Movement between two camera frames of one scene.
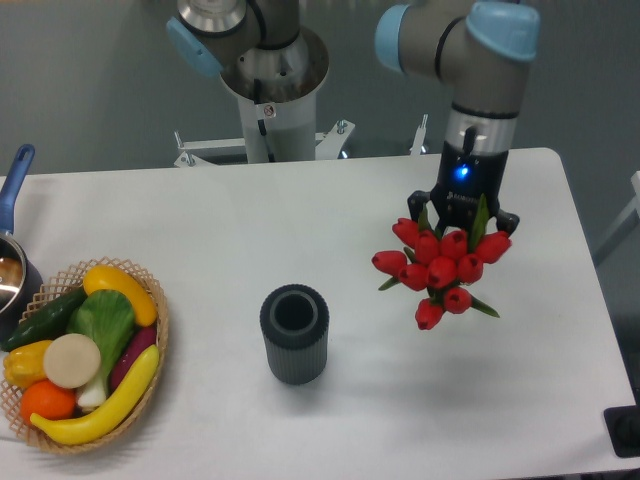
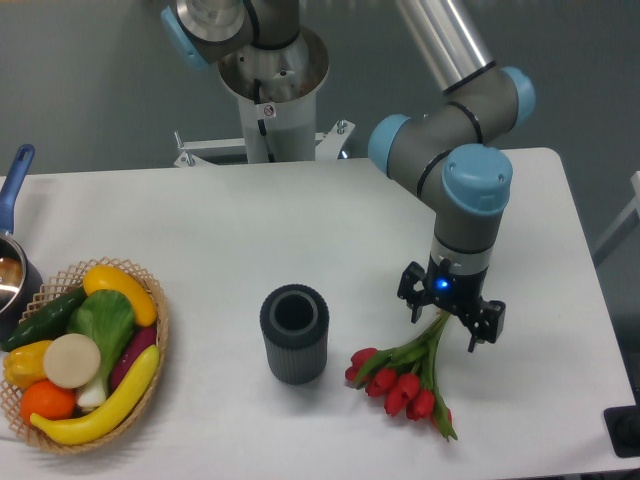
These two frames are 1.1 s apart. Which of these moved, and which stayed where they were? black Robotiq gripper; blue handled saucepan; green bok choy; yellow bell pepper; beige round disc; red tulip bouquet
Moved: red tulip bouquet; black Robotiq gripper
Stayed: blue handled saucepan; green bok choy; beige round disc; yellow bell pepper
